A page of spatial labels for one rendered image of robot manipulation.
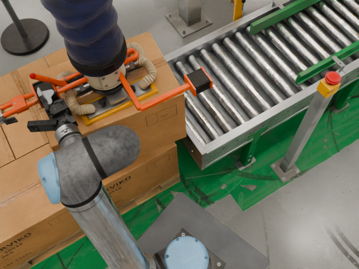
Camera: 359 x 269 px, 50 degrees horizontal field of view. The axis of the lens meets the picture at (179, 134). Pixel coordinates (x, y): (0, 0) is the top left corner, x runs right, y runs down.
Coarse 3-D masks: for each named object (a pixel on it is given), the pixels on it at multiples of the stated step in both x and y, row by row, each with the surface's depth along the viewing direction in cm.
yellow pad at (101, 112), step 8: (136, 80) 169; (136, 88) 167; (152, 88) 167; (104, 96) 166; (128, 96) 165; (136, 96) 165; (144, 96) 165; (96, 104) 164; (104, 104) 162; (120, 104) 163; (128, 104) 164; (96, 112) 162; (104, 112) 162; (112, 112) 162; (88, 120) 161; (96, 120) 161
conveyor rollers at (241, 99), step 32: (352, 0) 262; (288, 32) 250; (320, 32) 249; (352, 32) 249; (192, 64) 242; (224, 64) 243; (224, 96) 229; (256, 96) 228; (288, 96) 230; (192, 128) 219; (224, 128) 220
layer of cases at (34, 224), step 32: (32, 64) 245; (0, 96) 234; (0, 128) 224; (0, 160) 214; (32, 160) 213; (160, 160) 219; (0, 192) 205; (32, 192) 204; (128, 192) 230; (0, 224) 197; (32, 224) 196; (64, 224) 216; (0, 256) 204; (32, 256) 227
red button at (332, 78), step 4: (328, 72) 175; (332, 72) 174; (336, 72) 175; (328, 76) 173; (332, 76) 173; (336, 76) 173; (340, 76) 174; (328, 80) 173; (332, 80) 172; (336, 80) 172; (340, 80) 173; (332, 84) 172; (336, 84) 173
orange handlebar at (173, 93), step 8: (136, 56) 160; (64, 80) 156; (80, 80) 155; (88, 80) 157; (120, 80) 155; (64, 88) 154; (128, 88) 153; (176, 88) 152; (184, 88) 152; (24, 96) 153; (32, 96) 154; (160, 96) 150; (168, 96) 150; (8, 104) 152; (16, 104) 151; (24, 104) 151; (32, 104) 152; (136, 104) 149; (144, 104) 149; (152, 104) 149; (8, 112) 150; (16, 112) 151
